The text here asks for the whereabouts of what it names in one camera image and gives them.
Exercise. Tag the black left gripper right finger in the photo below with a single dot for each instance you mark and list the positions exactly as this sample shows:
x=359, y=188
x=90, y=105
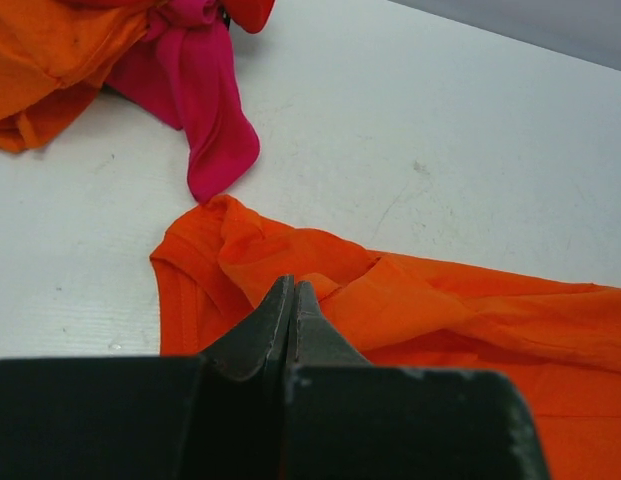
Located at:
x=346, y=418

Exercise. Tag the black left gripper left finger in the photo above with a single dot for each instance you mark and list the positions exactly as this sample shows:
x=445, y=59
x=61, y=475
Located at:
x=211, y=415

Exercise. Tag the pink t-shirt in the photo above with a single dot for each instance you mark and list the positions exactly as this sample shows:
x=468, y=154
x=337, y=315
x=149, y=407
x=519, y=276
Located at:
x=182, y=72

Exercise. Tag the light orange t-shirt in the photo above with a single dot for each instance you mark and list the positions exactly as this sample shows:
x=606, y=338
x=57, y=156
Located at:
x=54, y=58

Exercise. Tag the red t-shirt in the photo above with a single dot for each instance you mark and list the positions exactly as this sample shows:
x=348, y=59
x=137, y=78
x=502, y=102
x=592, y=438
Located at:
x=250, y=15

